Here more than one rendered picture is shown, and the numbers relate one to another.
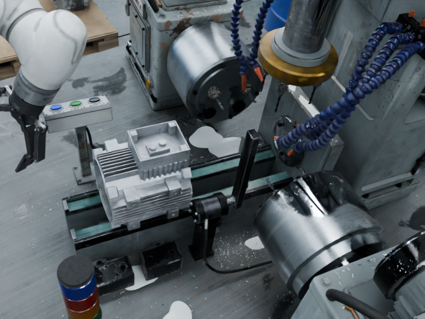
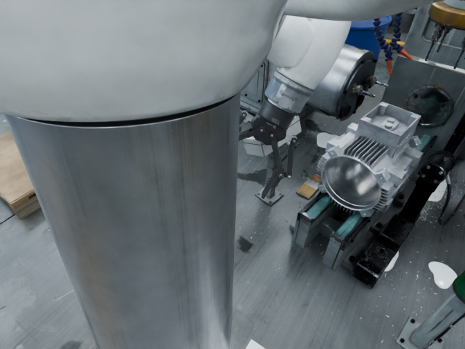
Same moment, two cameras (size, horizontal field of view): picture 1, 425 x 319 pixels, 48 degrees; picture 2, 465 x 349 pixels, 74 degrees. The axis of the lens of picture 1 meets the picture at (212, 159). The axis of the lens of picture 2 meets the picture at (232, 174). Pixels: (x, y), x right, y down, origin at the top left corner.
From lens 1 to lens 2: 80 cm
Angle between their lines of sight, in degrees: 12
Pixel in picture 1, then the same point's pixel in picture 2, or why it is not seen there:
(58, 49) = (341, 31)
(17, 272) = (288, 298)
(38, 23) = not seen: hidden behind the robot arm
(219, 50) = (352, 52)
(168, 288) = (413, 255)
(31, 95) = (298, 100)
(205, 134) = (325, 138)
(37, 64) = (317, 57)
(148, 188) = (398, 163)
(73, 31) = not seen: hidden behind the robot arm
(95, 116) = (291, 130)
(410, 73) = not seen: outside the picture
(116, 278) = (386, 262)
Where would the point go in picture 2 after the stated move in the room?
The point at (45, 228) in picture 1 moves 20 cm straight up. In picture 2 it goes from (276, 250) to (284, 202)
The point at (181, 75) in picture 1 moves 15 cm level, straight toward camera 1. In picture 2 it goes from (324, 84) to (352, 105)
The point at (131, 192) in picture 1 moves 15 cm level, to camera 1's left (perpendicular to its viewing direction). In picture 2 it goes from (394, 169) to (335, 181)
